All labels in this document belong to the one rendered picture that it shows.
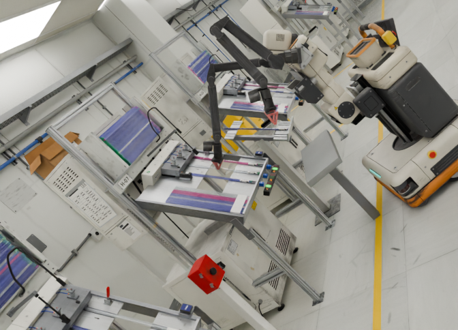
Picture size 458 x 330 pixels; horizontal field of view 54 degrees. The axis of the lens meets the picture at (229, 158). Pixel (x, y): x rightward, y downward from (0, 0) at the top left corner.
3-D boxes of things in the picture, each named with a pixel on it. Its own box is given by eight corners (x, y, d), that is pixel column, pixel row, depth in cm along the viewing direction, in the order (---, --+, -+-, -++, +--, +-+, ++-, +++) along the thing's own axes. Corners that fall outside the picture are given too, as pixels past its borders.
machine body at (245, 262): (302, 242, 354) (248, 188, 343) (286, 311, 297) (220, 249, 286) (246, 273, 390) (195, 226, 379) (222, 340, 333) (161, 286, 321)
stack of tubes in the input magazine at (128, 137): (162, 129, 334) (135, 103, 329) (130, 164, 292) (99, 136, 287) (153, 138, 341) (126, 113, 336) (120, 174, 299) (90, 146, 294)
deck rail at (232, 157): (268, 165, 327) (268, 157, 324) (268, 166, 326) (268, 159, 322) (177, 154, 346) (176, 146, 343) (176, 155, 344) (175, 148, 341)
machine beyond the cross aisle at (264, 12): (364, 35, 749) (287, -55, 715) (361, 50, 682) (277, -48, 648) (302, 84, 824) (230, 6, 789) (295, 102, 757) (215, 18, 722)
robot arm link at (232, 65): (204, 63, 288) (204, 63, 298) (207, 84, 291) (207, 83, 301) (273, 54, 288) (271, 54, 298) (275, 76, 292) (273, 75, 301)
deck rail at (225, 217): (244, 223, 272) (244, 215, 268) (243, 225, 270) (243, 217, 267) (138, 206, 290) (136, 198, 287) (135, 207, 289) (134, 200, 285)
